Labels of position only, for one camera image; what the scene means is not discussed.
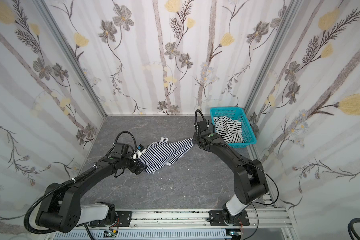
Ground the black white striped tank top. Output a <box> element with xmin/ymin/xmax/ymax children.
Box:
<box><xmin>213</xmin><ymin>116</ymin><xmax>244</xmax><ymax>144</ymax></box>

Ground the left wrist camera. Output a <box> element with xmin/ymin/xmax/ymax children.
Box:
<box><xmin>132</xmin><ymin>145</ymin><xmax>147</xmax><ymax>160</ymax></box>

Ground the blue white striped tank top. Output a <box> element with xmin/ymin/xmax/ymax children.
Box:
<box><xmin>138</xmin><ymin>138</ymin><xmax>194</xmax><ymax>174</ymax></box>

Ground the white slotted cable duct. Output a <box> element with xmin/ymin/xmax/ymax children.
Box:
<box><xmin>53</xmin><ymin>229</ymin><xmax>232</xmax><ymax>240</ymax></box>

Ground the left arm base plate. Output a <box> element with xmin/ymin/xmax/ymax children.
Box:
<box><xmin>89</xmin><ymin>210</ymin><xmax>132</xmax><ymax>228</ymax></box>

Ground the teal plastic basket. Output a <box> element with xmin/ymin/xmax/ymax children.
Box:
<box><xmin>210</xmin><ymin>107</ymin><xmax>257</xmax><ymax>148</ymax></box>

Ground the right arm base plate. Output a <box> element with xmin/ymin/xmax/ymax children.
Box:
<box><xmin>208</xmin><ymin>210</ymin><xmax>250</xmax><ymax>227</ymax></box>

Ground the aluminium mounting rail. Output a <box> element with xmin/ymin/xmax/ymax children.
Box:
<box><xmin>93</xmin><ymin>208</ymin><xmax>295</xmax><ymax>235</ymax></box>

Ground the black cable bottom right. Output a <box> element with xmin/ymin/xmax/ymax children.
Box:
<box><xmin>347</xmin><ymin>217</ymin><xmax>360</xmax><ymax>240</ymax></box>

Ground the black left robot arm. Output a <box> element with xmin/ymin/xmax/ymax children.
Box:
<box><xmin>24</xmin><ymin>140</ymin><xmax>146</xmax><ymax>235</ymax></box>

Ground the left corrugated black cable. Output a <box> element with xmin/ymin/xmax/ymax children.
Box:
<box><xmin>23</xmin><ymin>167</ymin><xmax>97</xmax><ymax>235</ymax></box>

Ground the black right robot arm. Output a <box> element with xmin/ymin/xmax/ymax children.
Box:
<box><xmin>193</xmin><ymin>109</ymin><xmax>270</xmax><ymax>226</ymax></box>

